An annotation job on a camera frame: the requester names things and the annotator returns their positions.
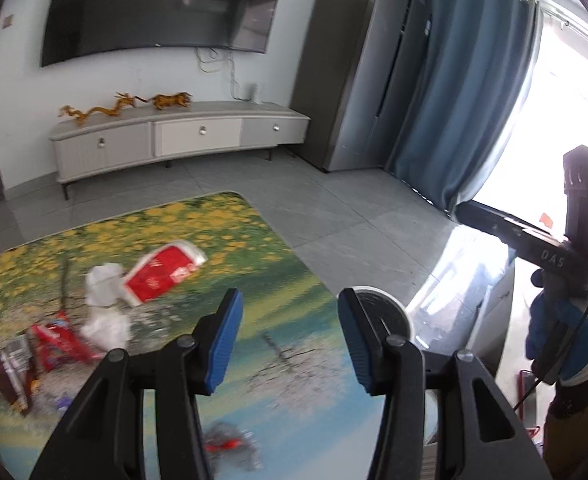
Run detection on wall cables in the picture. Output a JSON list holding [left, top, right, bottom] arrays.
[[194, 46, 247, 101]]

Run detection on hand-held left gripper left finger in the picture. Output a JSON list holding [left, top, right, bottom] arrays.
[[29, 287, 245, 480]]

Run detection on red and white packet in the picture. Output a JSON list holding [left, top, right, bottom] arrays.
[[123, 240, 208, 307]]

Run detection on golden dragon figurine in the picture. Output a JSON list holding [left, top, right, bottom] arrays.
[[58, 92, 140, 123]]

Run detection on wall-mounted television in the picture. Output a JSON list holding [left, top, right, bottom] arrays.
[[40, 0, 289, 68]]

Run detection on white trash bin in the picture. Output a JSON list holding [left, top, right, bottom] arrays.
[[354, 285, 417, 348]]

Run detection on white television cabinet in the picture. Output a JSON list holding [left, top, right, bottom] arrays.
[[49, 100, 311, 201]]

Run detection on grey refrigerator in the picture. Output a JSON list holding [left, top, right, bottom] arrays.
[[289, 0, 432, 173]]

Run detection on brown snack wrapper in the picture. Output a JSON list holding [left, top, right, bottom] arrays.
[[0, 335, 40, 417]]

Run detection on person's right hand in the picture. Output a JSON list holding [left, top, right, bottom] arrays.
[[525, 287, 588, 386]]

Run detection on dark thin stick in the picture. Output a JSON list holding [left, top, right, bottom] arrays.
[[59, 257, 72, 318]]

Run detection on translucent plastic bag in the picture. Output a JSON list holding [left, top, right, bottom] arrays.
[[81, 262, 130, 349]]

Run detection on floral printed table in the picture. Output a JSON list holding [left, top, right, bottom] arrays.
[[0, 190, 390, 480]]

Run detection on blue curtain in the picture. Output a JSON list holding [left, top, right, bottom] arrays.
[[384, 0, 540, 213]]

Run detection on red snack wrapper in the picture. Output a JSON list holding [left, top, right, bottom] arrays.
[[29, 310, 105, 372]]

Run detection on black and red wrapper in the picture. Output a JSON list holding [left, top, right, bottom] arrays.
[[204, 422, 262, 472]]

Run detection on golden tiger figurine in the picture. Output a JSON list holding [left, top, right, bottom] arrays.
[[146, 91, 195, 110]]

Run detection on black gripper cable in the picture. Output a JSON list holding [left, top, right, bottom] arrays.
[[516, 295, 588, 403]]

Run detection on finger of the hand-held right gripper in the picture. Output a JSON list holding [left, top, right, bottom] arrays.
[[455, 201, 525, 250]]

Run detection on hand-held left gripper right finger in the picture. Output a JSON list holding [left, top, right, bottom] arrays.
[[337, 287, 545, 480]]

